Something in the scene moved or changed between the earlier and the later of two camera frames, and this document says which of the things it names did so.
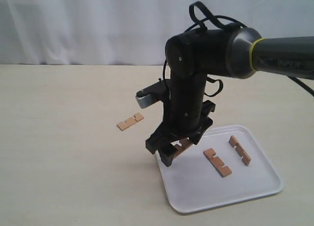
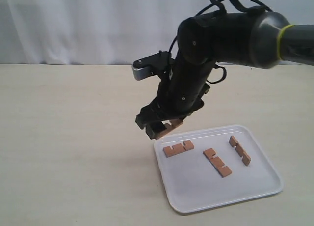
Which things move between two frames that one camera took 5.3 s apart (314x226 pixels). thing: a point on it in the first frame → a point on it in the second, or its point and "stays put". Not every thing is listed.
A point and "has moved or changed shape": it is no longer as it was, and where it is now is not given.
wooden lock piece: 137,117 has moved or changed shape
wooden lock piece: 223,171 stays put
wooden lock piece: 246,158 stays put
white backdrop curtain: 132,27 stays put
